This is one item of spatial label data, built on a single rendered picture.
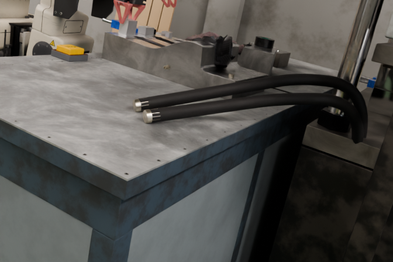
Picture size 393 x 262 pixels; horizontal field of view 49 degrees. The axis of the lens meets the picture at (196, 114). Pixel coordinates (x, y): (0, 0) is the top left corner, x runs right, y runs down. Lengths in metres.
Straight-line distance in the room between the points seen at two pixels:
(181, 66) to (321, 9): 2.93
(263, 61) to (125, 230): 1.05
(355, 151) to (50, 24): 1.18
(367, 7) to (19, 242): 1.00
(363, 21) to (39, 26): 1.17
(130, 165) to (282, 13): 3.56
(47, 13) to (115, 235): 1.18
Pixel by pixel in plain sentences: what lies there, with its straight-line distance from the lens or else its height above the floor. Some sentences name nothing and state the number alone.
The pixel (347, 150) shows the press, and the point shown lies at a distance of 1.24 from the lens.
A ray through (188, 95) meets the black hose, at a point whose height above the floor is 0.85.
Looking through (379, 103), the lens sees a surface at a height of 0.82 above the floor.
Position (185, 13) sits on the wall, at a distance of 4.41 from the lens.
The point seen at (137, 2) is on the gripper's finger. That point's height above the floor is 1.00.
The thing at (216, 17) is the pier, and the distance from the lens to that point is 4.13.
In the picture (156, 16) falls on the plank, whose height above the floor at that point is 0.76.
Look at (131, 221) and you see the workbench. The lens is 0.76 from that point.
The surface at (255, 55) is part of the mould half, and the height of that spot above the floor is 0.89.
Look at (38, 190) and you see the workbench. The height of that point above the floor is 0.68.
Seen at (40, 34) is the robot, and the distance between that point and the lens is 1.79.
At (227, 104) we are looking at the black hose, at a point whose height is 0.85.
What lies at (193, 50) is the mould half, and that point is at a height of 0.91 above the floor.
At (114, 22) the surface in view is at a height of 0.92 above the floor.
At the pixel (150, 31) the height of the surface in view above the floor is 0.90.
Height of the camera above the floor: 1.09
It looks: 16 degrees down
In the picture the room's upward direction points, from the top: 12 degrees clockwise
